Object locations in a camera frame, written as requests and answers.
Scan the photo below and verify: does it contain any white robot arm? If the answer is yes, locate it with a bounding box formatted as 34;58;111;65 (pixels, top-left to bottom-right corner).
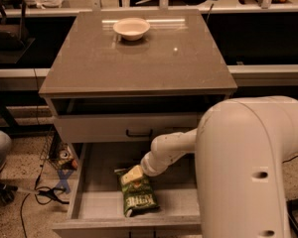
122;96;298;238

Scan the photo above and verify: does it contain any white paper bowl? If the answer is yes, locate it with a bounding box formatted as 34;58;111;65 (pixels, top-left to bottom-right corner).
113;18;150;41

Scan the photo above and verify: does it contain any black cable with clamp left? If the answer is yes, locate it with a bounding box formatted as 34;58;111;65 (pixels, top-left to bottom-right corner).
19;174;71;238

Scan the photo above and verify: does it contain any wire basket with cans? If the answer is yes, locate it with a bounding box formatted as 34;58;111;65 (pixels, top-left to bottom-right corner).
40;130;77;170

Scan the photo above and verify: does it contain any grey drawer cabinet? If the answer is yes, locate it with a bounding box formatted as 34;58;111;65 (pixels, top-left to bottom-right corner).
38;9;238;238

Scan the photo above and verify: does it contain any closed grey top drawer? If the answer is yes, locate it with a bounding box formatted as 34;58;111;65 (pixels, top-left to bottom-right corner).
54;112;201;144

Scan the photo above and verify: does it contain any black drawer handle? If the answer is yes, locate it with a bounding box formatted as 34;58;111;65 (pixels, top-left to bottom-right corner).
125;129;153;138

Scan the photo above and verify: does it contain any black metal stand leg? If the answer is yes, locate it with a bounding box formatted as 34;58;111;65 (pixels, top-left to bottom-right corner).
286;196;298;238

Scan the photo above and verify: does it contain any black bag on shelf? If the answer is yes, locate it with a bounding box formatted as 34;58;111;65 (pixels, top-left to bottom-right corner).
0;0;35;63

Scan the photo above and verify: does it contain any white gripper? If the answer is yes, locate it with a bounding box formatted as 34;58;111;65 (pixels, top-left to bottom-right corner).
121;152;166;184

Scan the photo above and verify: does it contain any open grey middle drawer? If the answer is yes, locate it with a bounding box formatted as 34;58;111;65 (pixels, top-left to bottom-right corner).
54;141;201;238

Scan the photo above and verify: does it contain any green jalapeno chip bag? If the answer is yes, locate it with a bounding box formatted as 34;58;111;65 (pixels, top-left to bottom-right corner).
114;166;159;217

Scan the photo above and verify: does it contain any blue tape cross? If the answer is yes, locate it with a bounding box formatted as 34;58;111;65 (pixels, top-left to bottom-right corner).
56;170;74;194

